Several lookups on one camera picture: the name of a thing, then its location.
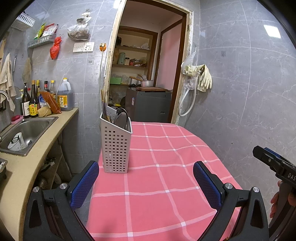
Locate grey wall shelf rack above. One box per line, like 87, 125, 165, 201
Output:
28, 34, 56, 48

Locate wooden cutting board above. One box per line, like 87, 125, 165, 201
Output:
136, 87, 168, 92

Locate yellow rubber gloves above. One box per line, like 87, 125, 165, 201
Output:
183, 64, 212, 92

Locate stainless steel sink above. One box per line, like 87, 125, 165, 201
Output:
1, 117, 58, 156

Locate white mug in sink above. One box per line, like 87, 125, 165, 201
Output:
8, 132, 27, 151

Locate chrome faucet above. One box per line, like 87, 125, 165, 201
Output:
0, 90, 10, 101

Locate dark grey cabinet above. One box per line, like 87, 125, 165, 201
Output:
125, 88, 171, 123

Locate orange wall hook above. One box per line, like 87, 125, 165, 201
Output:
99, 43, 107, 52

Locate green box on shelf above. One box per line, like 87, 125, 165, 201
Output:
110, 77, 121, 85

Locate wooden chopstick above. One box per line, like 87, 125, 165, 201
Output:
101, 89, 110, 121

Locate orange snack packet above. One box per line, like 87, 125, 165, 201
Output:
41, 91, 62, 114

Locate hanging clear bag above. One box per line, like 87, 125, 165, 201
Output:
67, 9, 92, 41

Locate white wall socket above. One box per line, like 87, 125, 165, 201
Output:
73, 42, 94, 53

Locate white wall basket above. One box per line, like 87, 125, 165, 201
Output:
11, 12, 35, 31

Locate white hose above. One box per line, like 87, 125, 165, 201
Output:
178, 77, 198, 117

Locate person's right hand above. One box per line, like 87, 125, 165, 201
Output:
269, 191, 296, 218

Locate dark soy sauce bottle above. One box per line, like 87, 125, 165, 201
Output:
29, 80, 38, 118

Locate red plastic bag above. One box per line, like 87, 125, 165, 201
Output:
50, 37, 62, 60

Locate pink checkered tablecloth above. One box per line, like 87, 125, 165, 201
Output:
85, 121, 243, 241

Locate hanging beige towel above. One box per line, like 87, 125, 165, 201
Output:
0, 53, 16, 111

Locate large oil jug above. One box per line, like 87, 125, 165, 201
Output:
57, 78, 74, 111

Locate white perforated utensil holder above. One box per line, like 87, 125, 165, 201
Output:
100, 106, 132, 173

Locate metal pot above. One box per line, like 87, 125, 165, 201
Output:
140, 80, 154, 87

